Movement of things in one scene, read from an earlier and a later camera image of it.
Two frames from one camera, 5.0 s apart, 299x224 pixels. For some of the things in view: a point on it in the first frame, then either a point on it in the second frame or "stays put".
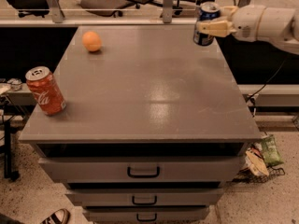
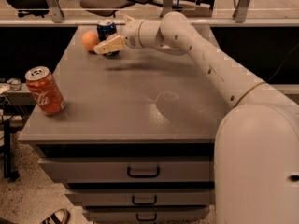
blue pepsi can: (207, 10) to (107, 27)
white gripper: (248, 22) to (132, 35)
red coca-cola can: (46, 90) stays put
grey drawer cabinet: (153, 126) stays put
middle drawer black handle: (144, 203) stays put
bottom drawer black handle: (146, 219) stays put
